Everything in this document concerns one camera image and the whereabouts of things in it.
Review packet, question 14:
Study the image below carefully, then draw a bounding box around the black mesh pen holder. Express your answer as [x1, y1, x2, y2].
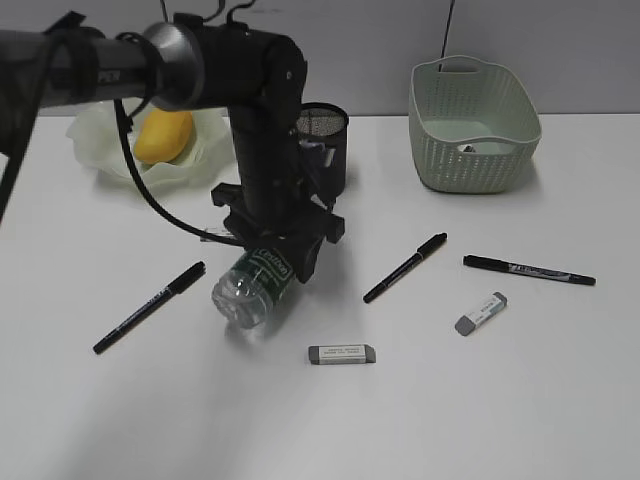
[296, 102, 349, 205]

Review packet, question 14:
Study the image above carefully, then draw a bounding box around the black marker pen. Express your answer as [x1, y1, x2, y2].
[463, 255, 596, 286]
[363, 232, 448, 304]
[92, 261, 206, 355]

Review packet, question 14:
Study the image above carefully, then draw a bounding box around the grey eraser right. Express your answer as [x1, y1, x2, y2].
[454, 291, 508, 337]

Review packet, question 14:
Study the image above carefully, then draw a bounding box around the pale green wavy plate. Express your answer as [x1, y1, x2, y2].
[66, 101, 234, 190]

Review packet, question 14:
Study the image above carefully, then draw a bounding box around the grey eraser bottom middle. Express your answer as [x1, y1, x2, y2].
[308, 344, 376, 365]

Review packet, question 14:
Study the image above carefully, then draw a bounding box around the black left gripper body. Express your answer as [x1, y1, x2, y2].
[211, 183, 345, 283]

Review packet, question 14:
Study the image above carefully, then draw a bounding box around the black cable right wall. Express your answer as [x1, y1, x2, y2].
[439, 0, 457, 60]

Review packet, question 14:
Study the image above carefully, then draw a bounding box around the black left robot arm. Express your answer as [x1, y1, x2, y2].
[1, 12, 348, 282]

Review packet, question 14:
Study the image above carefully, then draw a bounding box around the yellow mango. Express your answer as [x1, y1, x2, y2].
[133, 109, 193, 165]

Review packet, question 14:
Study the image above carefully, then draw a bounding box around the grey eraser upper left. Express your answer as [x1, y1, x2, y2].
[200, 227, 234, 242]

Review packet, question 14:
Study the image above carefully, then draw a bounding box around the grey eraser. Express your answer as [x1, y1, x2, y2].
[454, 291, 508, 337]
[308, 344, 376, 365]
[200, 227, 234, 242]

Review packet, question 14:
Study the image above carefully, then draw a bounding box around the clear water bottle green label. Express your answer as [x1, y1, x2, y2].
[211, 248, 294, 330]

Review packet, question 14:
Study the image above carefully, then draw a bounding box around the green plastic woven basket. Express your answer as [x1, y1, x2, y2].
[408, 55, 542, 194]

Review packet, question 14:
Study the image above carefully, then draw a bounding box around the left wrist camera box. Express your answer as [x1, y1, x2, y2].
[299, 139, 335, 169]

